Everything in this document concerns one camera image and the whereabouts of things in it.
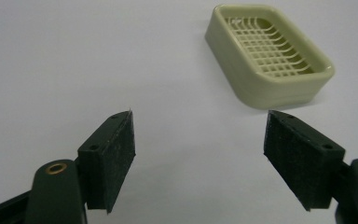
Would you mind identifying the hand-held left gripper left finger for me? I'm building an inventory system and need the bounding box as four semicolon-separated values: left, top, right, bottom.
76;109;136;215

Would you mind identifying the pale green soap dish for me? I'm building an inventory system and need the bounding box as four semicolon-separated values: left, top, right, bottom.
204;4;336;110

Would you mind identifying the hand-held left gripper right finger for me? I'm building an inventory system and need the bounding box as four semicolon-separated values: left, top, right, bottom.
263;109;347;212

